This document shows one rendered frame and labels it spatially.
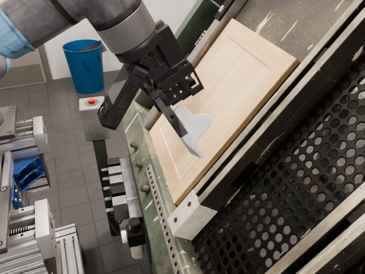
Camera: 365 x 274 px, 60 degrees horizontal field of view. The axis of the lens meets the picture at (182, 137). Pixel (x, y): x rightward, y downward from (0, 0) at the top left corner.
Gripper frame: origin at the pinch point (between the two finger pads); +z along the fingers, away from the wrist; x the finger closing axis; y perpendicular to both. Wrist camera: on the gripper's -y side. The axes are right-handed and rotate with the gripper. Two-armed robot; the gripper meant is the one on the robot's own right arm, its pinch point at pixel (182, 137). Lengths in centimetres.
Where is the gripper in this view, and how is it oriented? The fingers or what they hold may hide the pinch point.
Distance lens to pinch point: 58.1
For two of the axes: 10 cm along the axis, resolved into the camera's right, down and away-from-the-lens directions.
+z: 4.3, 6.3, 6.4
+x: -3.7, -5.3, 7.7
